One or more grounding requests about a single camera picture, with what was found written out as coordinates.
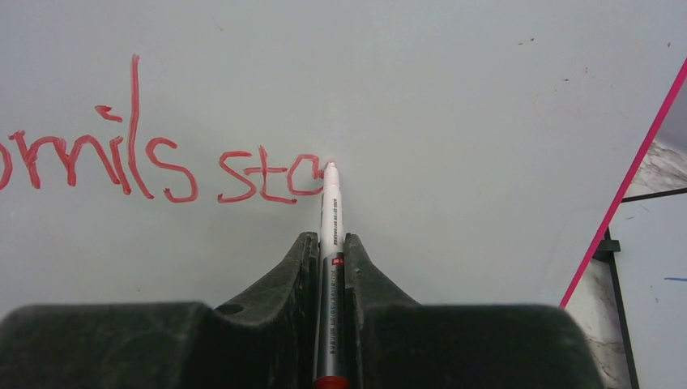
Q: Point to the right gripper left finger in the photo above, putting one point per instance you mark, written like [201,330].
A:
[261,338]

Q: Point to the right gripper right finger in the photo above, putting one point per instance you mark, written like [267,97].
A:
[399,343]

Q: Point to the red white marker pen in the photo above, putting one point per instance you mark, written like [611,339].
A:
[329,358]

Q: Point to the pink framed whiteboard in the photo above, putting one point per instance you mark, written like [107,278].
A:
[167,150]

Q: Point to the black framed written whiteboard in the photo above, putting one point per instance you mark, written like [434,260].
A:
[649,282]

